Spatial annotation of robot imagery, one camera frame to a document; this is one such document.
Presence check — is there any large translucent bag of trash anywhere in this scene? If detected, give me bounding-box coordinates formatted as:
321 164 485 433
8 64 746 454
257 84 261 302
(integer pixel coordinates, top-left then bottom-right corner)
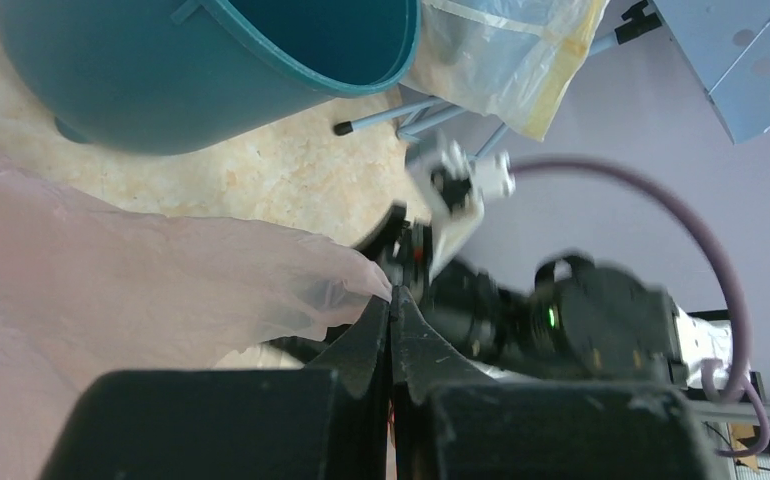
402 0 608 141

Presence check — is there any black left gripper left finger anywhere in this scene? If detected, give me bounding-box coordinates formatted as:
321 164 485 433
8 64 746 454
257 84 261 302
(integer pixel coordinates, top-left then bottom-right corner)
41 298 390 479

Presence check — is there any pink plastic trash bag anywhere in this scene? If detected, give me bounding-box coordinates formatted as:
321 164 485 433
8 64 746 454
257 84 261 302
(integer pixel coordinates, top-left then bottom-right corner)
0 155 391 479

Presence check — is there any light blue perforated metal rack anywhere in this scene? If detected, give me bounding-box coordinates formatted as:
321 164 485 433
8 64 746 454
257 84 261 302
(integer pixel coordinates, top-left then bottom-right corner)
333 1 770 149

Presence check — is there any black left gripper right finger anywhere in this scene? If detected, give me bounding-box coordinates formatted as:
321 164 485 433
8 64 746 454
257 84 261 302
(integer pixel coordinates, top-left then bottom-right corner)
391 287 728 479

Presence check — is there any teal plastic trash bin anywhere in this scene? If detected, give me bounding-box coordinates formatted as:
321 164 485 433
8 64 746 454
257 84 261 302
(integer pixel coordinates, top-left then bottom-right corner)
0 0 421 156

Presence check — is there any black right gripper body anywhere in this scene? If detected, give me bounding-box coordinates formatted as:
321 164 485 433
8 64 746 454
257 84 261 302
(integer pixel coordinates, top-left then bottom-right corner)
355 205 492 359

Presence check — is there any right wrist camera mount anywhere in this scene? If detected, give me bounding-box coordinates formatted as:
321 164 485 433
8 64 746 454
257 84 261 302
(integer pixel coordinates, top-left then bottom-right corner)
405 132 516 278

